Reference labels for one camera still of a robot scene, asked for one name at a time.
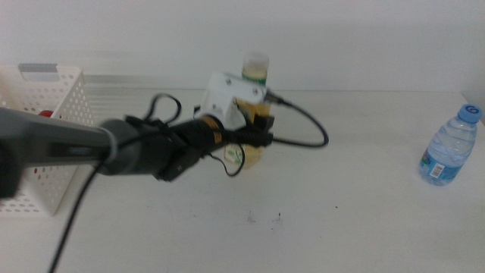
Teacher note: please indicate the water bottle with blue cap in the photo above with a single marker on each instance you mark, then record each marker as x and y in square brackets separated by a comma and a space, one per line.
[449, 148]

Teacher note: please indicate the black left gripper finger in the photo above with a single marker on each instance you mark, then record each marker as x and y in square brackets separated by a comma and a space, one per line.
[254, 139]
[265, 123]

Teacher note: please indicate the yellow tea bottle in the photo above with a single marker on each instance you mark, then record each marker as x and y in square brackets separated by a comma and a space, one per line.
[255, 70]

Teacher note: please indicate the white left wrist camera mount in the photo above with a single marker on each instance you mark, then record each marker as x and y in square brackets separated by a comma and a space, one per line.
[223, 95]

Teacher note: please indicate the white perforated plastic basket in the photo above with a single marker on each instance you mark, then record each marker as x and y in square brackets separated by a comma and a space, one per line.
[72, 98]

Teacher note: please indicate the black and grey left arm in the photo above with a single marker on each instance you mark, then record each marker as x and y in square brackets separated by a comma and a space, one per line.
[57, 144]

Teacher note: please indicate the red cola can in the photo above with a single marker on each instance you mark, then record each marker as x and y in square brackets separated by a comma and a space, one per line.
[46, 113]

